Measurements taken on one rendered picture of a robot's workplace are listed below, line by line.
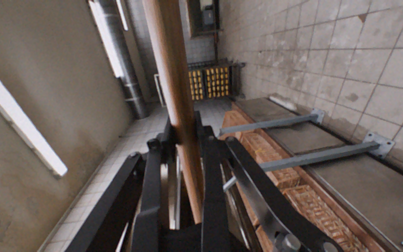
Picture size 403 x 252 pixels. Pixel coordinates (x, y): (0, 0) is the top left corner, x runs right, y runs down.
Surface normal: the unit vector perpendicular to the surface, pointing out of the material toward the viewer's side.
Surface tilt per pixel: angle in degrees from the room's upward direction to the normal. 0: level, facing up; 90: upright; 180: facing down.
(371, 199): 90
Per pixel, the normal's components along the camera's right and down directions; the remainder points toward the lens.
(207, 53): 0.12, 0.47
